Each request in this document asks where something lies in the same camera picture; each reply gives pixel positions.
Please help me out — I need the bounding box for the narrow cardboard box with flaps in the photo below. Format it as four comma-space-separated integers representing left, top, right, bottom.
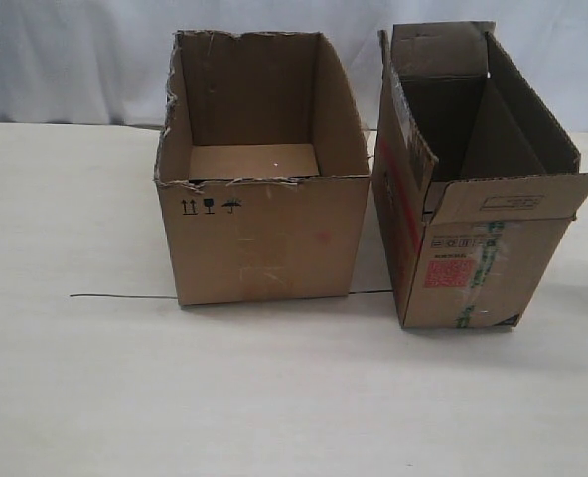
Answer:
371, 21, 588, 328

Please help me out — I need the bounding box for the large open cardboard box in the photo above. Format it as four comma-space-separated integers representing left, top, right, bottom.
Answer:
153, 30, 370, 306

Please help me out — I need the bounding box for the white backdrop curtain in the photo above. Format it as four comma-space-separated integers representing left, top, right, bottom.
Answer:
0, 1, 588, 132

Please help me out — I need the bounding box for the thin dark wire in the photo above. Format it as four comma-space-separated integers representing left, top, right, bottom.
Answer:
69, 293, 178, 301

